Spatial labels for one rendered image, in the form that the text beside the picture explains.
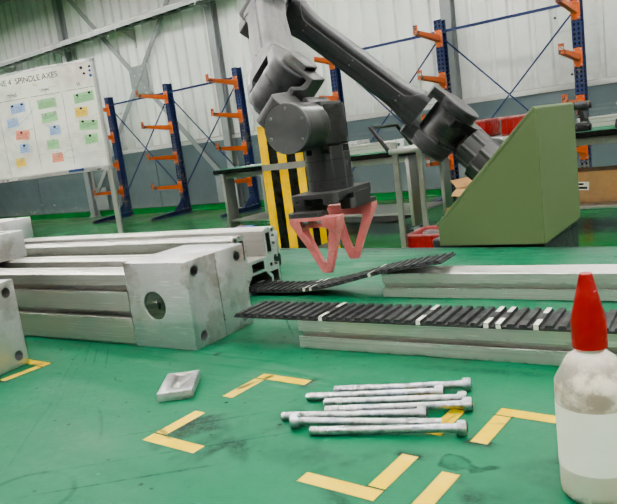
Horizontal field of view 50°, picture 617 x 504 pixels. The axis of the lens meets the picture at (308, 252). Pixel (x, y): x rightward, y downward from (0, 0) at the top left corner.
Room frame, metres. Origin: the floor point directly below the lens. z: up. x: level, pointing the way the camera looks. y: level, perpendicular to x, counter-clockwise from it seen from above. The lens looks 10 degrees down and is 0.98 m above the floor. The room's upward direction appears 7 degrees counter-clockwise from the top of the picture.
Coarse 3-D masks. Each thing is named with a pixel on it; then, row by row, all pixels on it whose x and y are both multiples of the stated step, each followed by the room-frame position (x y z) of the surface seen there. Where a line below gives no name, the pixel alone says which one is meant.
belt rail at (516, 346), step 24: (312, 336) 0.63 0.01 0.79; (336, 336) 0.62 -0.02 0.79; (360, 336) 0.60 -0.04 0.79; (384, 336) 0.59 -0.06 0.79; (408, 336) 0.58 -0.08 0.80; (432, 336) 0.56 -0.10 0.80; (456, 336) 0.54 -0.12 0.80; (480, 336) 0.53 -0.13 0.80; (504, 336) 0.52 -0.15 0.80; (528, 336) 0.51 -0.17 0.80; (552, 336) 0.50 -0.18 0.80; (504, 360) 0.52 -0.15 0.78; (528, 360) 0.51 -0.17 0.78; (552, 360) 0.50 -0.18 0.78
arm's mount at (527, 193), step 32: (544, 128) 1.02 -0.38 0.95; (512, 160) 1.01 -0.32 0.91; (544, 160) 1.01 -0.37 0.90; (576, 160) 1.18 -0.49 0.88; (480, 192) 1.04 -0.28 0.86; (512, 192) 1.01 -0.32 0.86; (544, 192) 1.00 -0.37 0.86; (576, 192) 1.16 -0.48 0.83; (448, 224) 1.07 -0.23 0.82; (480, 224) 1.04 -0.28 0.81; (512, 224) 1.01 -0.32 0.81; (544, 224) 0.99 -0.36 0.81
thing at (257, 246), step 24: (24, 240) 1.24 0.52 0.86; (48, 240) 1.20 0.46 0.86; (72, 240) 1.17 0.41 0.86; (96, 240) 1.13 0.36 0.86; (120, 240) 1.03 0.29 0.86; (144, 240) 0.98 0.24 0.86; (168, 240) 0.95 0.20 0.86; (192, 240) 0.92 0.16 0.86; (216, 240) 0.89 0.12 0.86; (240, 240) 0.89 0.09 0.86; (264, 240) 0.94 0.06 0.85; (264, 264) 0.93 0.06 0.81
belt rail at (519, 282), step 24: (600, 264) 0.69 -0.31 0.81; (384, 288) 0.79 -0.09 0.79; (408, 288) 0.77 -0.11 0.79; (432, 288) 0.76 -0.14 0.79; (456, 288) 0.74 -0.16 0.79; (480, 288) 0.73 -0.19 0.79; (504, 288) 0.72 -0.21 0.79; (528, 288) 0.70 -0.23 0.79; (552, 288) 0.69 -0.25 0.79; (600, 288) 0.66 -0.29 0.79
